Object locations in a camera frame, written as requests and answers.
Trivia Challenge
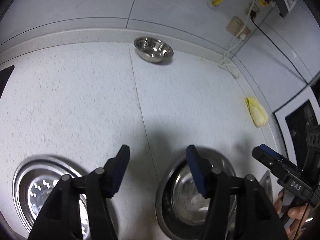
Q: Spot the large steel plate with label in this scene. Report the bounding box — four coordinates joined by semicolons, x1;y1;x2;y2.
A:
12;155;86;232

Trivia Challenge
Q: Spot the large steel bowl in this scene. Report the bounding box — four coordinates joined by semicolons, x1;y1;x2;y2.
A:
155;147;237;240

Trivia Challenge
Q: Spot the small steel bowl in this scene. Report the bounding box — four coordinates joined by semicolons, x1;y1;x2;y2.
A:
171;164;210;225
133;37;174;63

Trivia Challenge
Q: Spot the person right hand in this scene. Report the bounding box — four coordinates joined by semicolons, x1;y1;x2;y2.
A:
273;189;312;239

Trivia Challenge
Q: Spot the white microwave oven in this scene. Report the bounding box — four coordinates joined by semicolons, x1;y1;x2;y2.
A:
274;86;319;168

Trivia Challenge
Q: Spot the napa cabbage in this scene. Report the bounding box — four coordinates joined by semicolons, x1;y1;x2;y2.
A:
245;96;269;127

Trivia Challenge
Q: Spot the black gas stove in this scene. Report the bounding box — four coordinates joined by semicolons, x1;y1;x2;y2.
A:
0;65;15;97

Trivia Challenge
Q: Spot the white power cable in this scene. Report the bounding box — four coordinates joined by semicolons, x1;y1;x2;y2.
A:
218;0;256;79

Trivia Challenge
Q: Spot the beige wall socket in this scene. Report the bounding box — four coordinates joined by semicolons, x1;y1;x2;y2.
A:
226;16;251;40

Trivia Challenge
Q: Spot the black power cable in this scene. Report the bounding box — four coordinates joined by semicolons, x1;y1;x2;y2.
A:
249;11;309;84

